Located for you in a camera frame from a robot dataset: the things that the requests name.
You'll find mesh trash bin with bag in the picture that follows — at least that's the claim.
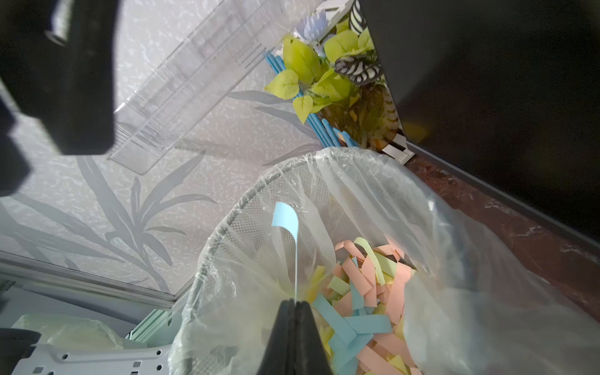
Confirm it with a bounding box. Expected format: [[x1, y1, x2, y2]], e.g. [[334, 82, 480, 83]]
[[169, 148, 599, 374]]

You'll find blue sticky note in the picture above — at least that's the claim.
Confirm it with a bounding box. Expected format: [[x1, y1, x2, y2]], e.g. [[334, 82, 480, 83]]
[[271, 202, 300, 303]]

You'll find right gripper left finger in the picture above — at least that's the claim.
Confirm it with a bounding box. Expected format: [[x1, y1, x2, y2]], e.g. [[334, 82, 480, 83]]
[[256, 299, 296, 375]]

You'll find black computer monitor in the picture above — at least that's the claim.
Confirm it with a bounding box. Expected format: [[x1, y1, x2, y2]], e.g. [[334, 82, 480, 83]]
[[361, 1, 599, 245]]

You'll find clear plastic tray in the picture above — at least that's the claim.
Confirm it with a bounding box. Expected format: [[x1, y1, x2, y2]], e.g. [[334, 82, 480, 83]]
[[109, 0, 320, 174]]

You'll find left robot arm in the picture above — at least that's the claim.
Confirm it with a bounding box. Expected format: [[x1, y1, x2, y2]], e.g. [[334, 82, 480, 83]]
[[1, 1, 120, 156]]

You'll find blue white picket planter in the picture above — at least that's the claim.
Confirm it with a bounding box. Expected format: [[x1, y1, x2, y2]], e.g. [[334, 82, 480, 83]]
[[265, 0, 417, 165]]

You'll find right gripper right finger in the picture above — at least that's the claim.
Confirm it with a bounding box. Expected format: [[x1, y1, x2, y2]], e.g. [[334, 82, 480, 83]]
[[294, 302, 332, 375]]

